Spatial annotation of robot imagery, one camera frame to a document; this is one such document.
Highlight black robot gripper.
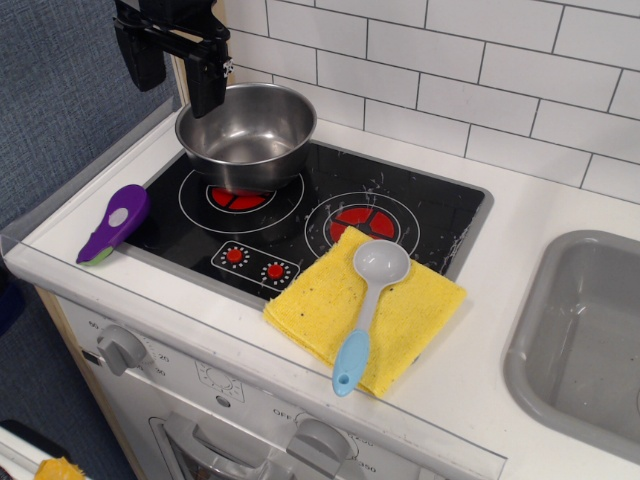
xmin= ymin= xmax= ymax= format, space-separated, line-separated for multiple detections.
xmin=114 ymin=1 xmax=230 ymax=118

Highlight stainless steel pot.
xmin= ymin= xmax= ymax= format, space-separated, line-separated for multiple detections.
xmin=175 ymin=83 xmax=317 ymax=194

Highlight oven door handle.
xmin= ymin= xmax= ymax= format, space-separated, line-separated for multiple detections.
xmin=149 ymin=413 xmax=296 ymax=479

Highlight red right stove knob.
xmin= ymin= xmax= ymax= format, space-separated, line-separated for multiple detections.
xmin=266 ymin=264 xmax=285 ymax=280

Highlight white toy oven front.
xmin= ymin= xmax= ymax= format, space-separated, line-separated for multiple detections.
xmin=57 ymin=299 xmax=465 ymax=479

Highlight grey left oven knob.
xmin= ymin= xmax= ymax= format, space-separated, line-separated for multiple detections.
xmin=97 ymin=325 xmax=146 ymax=376

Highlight black toy stove top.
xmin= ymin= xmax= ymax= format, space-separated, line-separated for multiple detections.
xmin=123 ymin=144 xmax=493 ymax=309

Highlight red left stove knob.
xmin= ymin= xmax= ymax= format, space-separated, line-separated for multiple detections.
xmin=225 ymin=248 xmax=244 ymax=264

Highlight grey oven knob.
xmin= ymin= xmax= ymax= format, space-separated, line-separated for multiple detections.
xmin=286 ymin=419 xmax=351 ymax=479
xmin=97 ymin=325 xmax=146 ymax=376

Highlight grey right oven knob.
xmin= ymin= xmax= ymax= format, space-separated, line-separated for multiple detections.
xmin=286 ymin=419 xmax=351 ymax=479

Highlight purple toy eggplant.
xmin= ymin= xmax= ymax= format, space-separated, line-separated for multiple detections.
xmin=76 ymin=184 xmax=151 ymax=266

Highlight grey spoon with blue handle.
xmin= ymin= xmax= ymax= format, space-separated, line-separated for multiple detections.
xmin=332 ymin=240 xmax=411 ymax=397

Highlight grey sink basin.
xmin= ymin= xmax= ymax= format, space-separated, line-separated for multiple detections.
xmin=504 ymin=230 xmax=639 ymax=463

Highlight yellow object bottom left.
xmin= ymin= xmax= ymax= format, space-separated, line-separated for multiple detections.
xmin=34 ymin=457 xmax=87 ymax=480

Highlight red stove knob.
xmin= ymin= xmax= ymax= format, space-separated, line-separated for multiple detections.
xmin=266 ymin=264 xmax=285 ymax=280
xmin=225 ymin=248 xmax=244 ymax=264

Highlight yellow cloth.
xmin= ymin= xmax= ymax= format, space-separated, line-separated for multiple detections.
xmin=263 ymin=227 xmax=466 ymax=398

